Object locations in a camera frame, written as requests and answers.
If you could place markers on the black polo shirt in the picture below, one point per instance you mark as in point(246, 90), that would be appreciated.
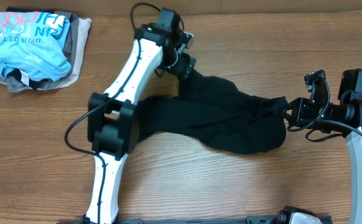
point(214, 111)

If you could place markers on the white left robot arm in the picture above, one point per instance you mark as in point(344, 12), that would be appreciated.
point(113, 126)

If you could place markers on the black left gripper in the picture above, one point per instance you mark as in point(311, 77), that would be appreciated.
point(185, 65)

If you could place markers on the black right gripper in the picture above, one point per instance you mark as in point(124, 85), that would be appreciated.
point(300, 106)

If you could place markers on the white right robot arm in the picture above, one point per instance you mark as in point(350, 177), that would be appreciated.
point(343, 119)

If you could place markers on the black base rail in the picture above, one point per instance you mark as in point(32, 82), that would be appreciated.
point(248, 220)

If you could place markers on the light blue printed t-shirt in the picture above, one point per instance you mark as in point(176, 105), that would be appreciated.
point(33, 43)

